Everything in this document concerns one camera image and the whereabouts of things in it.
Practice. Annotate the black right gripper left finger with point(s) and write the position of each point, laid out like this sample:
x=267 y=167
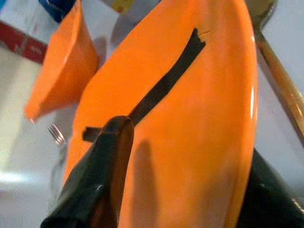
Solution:
x=95 y=180

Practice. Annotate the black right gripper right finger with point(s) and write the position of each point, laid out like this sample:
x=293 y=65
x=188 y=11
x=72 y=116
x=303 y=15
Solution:
x=270 y=204

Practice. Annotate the orange plate with black tape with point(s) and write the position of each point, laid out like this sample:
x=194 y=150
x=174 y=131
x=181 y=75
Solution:
x=190 y=142

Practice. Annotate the silver metal fork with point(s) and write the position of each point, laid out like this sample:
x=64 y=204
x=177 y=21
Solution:
x=57 y=137

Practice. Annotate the orange plastic bowl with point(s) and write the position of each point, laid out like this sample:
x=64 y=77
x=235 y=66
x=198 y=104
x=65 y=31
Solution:
x=64 y=71

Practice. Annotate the gold metal spoon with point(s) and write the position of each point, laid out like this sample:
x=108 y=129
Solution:
x=278 y=76

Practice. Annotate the red cardboard box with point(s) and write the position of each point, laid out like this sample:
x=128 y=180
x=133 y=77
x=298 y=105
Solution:
x=21 y=45

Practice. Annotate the blue fabric bag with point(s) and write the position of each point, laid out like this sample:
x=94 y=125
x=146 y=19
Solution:
x=57 y=8

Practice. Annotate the yellow printed package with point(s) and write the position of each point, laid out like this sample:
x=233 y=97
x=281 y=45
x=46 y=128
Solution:
x=122 y=5

